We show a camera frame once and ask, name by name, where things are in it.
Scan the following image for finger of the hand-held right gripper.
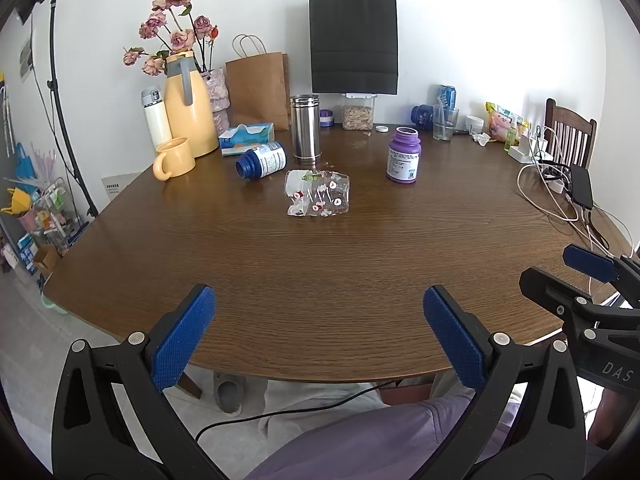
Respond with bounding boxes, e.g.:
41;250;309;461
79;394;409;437
519;267;640;331
562;244;640;306

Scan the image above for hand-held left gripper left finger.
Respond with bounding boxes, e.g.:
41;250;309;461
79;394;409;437
51;284;251;480

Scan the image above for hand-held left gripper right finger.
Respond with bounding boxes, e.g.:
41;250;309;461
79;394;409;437
422;285;588;480

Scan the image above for clear plastic candy bag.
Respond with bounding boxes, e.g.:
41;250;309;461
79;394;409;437
284;169;351;218

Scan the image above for grey slipper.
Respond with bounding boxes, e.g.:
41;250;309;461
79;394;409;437
213;372;247;415

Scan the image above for black power bank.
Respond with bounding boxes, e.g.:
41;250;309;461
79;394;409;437
569;164;595;209

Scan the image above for white power strip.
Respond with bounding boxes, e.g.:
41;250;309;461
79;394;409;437
509;132;550;164

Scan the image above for person's lavender clothing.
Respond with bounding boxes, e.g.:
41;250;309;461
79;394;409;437
244;389;523;480

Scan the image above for wooden chair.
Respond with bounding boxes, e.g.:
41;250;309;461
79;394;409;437
543;98;598;170

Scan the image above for colourful snack packet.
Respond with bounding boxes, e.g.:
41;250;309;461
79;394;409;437
484;102;530;142

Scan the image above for cluttered display rack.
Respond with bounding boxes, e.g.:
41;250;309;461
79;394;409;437
0;175;83;286

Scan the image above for yellow mug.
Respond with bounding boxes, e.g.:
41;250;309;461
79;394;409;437
152;137;196;181

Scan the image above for purple pill bottle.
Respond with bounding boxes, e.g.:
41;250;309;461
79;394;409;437
385;126;422;184

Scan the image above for clear drinking glass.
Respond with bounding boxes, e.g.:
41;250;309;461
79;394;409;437
432;104;460;142

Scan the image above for blue pill bottle white label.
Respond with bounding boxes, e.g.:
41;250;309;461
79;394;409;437
235;141;287;180

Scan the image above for blue tissue box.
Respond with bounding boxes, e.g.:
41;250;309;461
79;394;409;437
218;122;276;157

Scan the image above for white thermos bottle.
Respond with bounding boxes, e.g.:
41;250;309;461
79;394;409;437
140;87;173;151

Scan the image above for yellow thermos jug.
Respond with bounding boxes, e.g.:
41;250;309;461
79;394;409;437
163;51;220;158

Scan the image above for blue tote bag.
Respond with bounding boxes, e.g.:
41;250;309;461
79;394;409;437
14;142;34;181

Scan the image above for pink patterned vase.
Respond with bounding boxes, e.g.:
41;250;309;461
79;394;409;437
202;68;231;136

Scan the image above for stainless steel canister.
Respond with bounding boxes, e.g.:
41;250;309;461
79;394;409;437
290;94;321;166

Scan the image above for clear cereal container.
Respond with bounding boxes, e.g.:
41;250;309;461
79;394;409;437
341;92;376;131

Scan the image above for black light stand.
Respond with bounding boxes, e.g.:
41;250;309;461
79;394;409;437
14;0;99;219

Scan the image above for brown paper bag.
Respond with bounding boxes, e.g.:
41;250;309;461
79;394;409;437
225;34;291;132

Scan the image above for pink dried flowers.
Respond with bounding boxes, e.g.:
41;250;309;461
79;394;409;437
123;0;220;77

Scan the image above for black paper bag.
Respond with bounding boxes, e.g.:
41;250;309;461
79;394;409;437
308;0;400;96

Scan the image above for black floor cable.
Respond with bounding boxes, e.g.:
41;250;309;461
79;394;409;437
195;380;397;444

